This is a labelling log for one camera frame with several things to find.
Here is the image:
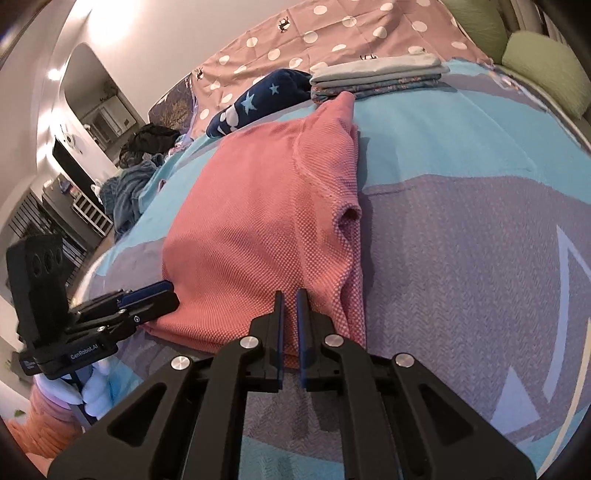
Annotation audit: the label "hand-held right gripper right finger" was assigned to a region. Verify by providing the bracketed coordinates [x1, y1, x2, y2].
[295, 288, 537, 480]

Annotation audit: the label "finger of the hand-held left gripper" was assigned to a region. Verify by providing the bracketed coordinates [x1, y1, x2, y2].
[116, 280, 175, 309]
[99, 291, 181, 340]

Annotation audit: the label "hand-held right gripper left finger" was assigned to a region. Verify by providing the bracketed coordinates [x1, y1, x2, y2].
[47, 291, 286, 480]

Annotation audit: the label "coral knit sweater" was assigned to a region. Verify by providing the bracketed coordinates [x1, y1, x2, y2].
[141, 91, 368, 370]

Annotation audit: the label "blue clothes pile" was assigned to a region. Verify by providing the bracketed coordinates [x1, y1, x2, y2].
[99, 159, 160, 241]

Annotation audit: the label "black clothes pile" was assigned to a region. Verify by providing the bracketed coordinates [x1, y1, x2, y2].
[119, 122, 182, 169]

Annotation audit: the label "person's left hand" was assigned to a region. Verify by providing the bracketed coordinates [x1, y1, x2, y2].
[44, 356, 115, 417]

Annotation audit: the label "dark slatted panel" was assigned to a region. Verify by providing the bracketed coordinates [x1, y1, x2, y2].
[7, 189, 89, 278]

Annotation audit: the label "dark grey cabinet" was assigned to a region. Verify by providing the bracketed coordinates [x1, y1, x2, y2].
[41, 173, 93, 252]

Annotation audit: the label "white drawer rack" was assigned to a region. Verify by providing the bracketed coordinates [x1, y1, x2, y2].
[73, 189, 114, 237]

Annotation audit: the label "purple printed pillow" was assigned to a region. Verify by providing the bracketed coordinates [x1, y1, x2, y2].
[148, 76, 200, 139]

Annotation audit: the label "teal and grey blanket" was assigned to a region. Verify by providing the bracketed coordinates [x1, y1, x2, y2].
[76, 58, 591, 480]

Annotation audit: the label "navy star plush garment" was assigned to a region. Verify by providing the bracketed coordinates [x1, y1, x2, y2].
[205, 69, 317, 138]

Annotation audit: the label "folded floral garment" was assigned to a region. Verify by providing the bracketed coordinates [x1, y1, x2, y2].
[310, 74, 446, 105]

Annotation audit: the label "folded light grey garment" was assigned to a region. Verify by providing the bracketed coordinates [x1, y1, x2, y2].
[308, 53, 451, 85]

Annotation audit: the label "pink polka dot sheet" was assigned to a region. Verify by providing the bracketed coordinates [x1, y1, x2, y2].
[187, 0, 492, 139]

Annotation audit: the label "light green pillow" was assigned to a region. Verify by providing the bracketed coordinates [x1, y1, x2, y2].
[501, 31, 591, 119]
[442, 0, 509, 64]

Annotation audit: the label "black wall screen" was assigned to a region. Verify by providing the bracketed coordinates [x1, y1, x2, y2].
[52, 136, 117, 186]

